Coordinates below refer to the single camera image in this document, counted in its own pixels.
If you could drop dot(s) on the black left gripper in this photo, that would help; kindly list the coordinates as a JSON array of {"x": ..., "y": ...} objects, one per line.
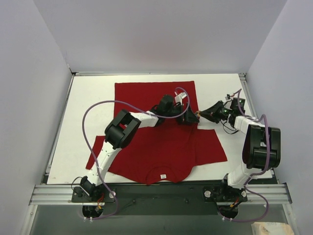
[{"x": 185, "y": 114}]

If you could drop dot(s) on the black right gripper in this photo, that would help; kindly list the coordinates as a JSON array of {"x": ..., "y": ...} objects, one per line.
[{"x": 217, "y": 112}]

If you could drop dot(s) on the red t-shirt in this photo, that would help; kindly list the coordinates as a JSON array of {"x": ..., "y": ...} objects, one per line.
[{"x": 165, "y": 152}]

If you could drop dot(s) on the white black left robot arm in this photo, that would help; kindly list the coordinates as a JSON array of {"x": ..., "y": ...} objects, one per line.
[{"x": 122, "y": 129}]

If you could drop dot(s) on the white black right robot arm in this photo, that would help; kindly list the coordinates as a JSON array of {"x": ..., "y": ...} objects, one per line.
[{"x": 262, "y": 146}]

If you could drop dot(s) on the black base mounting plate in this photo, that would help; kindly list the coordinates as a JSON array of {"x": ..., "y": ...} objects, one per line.
[{"x": 205, "y": 191}]

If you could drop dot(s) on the beige foam block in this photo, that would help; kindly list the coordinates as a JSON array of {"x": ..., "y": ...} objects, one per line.
[{"x": 271, "y": 228}]

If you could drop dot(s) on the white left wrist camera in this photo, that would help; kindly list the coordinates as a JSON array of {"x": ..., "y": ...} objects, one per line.
[{"x": 179, "y": 97}]

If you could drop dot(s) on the aluminium table edge rail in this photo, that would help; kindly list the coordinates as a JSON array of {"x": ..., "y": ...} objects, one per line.
[{"x": 136, "y": 73}]

